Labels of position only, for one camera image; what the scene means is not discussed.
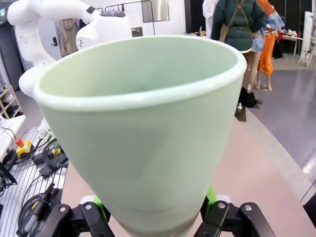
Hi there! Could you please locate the white desk top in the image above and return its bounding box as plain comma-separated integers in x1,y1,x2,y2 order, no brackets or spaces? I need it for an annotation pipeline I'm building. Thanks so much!
0,115,27,161

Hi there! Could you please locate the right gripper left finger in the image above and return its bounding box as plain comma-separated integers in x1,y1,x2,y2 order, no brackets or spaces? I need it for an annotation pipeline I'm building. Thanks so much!
48,195,116,237

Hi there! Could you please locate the hanging beige coat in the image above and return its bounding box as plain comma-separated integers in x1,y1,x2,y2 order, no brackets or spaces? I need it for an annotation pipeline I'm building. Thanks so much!
60,19,80,56

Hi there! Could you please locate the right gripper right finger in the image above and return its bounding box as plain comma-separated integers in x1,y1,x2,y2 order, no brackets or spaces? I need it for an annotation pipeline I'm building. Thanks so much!
195,185,276,237

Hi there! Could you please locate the white wooden step stool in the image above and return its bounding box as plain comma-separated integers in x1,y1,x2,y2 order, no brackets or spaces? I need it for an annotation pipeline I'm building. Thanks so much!
297,43,316,69

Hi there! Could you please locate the black cable with yellow label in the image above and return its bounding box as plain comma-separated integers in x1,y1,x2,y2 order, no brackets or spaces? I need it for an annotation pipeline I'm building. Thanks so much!
16,182,60,237

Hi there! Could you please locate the black bag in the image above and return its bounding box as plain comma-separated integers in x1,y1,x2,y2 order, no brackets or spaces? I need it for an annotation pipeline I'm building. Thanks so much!
238,86,260,109

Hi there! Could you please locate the framed wall mirror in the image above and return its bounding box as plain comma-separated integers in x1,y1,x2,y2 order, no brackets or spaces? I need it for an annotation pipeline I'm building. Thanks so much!
141,0,171,23

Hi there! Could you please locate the white hanging garment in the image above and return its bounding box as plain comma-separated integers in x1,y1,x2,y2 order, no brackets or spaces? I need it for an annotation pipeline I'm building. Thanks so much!
202,0,215,40

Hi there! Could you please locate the black coiled cable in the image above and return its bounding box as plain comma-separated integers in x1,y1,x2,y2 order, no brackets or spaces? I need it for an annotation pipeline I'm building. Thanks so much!
42,137,69,169

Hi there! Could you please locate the mannequin in orange outfit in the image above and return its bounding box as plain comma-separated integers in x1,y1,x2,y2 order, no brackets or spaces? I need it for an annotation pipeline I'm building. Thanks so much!
255,0,285,91

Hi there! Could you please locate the yellow emergency stop button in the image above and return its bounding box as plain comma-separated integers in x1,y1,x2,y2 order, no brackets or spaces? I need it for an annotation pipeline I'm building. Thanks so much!
15,139,33,158

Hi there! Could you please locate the pale green plastic cup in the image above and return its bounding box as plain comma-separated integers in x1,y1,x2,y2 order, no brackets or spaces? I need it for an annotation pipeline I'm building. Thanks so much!
32,35,248,237

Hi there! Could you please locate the wooden shoe shelf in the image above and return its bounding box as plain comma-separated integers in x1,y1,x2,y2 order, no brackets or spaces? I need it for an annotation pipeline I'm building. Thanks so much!
0,85,23,119

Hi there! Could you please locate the black power adapter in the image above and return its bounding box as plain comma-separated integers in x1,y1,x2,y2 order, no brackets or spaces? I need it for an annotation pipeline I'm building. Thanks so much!
39,162,68,177

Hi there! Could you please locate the mannequin in green puffer jacket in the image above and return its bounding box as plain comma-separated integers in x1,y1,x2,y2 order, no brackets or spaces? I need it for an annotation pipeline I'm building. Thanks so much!
211,0,268,91

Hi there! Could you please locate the white table with shoes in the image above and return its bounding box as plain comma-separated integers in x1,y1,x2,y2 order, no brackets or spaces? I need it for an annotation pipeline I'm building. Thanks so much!
278,29,304,59

